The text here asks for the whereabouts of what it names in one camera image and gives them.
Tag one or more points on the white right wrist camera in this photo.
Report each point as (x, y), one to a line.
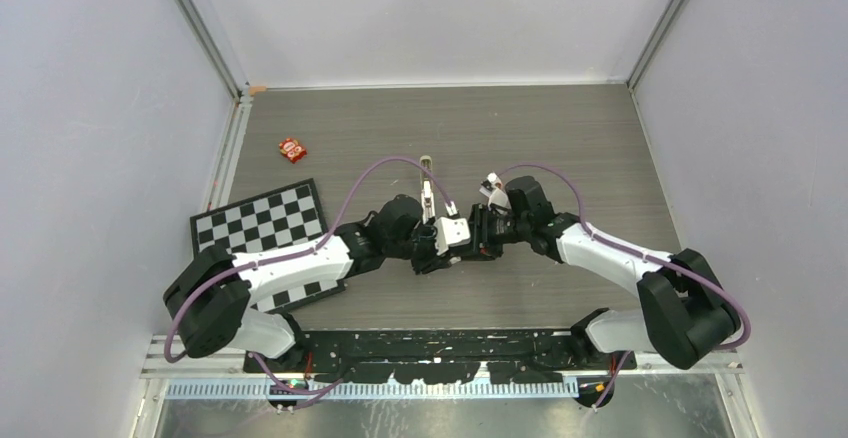
(497, 199)

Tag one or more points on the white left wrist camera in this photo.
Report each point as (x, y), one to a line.
(451, 232)

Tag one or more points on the red snack packet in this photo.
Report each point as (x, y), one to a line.
(292, 150)

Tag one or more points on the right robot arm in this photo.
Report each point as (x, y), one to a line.
(682, 314)

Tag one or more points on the black white checkerboard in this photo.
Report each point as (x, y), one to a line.
(290, 215)

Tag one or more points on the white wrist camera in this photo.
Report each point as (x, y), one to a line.
(497, 199)
(451, 232)

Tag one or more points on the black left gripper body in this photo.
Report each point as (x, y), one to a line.
(419, 247)

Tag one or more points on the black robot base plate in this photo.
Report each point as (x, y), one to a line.
(445, 356)

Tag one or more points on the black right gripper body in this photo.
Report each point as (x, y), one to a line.
(493, 230)

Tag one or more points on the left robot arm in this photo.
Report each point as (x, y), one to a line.
(216, 301)

